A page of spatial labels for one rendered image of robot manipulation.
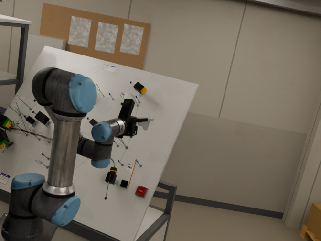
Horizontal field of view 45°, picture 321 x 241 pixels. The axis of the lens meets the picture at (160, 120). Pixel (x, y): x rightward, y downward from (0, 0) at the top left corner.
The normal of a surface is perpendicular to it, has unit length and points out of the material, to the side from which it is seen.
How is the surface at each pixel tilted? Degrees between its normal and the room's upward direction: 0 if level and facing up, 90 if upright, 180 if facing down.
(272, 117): 90
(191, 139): 90
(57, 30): 90
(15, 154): 54
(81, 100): 83
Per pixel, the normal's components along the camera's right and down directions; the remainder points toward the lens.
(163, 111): -0.20, -0.43
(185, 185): 0.01, 0.25
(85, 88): 0.91, 0.15
